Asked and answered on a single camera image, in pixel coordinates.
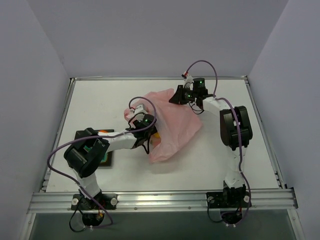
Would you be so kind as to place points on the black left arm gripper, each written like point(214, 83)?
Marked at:
point(152, 130)

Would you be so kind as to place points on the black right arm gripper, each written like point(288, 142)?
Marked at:
point(182, 94)

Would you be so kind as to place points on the yellow fake fruit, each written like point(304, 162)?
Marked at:
point(156, 135)

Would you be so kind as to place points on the pink plastic bag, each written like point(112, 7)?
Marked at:
point(176, 125)

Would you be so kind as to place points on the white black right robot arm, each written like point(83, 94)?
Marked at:
point(235, 133)

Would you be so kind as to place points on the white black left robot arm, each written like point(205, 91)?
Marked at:
point(85, 156)

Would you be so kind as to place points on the green square ceramic plate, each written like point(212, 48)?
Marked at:
point(106, 161)

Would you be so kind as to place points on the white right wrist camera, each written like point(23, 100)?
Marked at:
point(188, 79)

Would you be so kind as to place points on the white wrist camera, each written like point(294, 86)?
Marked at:
point(140, 108)
point(188, 79)

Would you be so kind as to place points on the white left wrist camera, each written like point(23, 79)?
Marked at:
point(140, 108)

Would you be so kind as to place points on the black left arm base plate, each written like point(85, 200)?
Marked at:
point(107, 201)

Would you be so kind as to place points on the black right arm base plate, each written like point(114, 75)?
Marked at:
point(218, 200)

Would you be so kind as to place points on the aluminium front rail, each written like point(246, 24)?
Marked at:
point(162, 201)

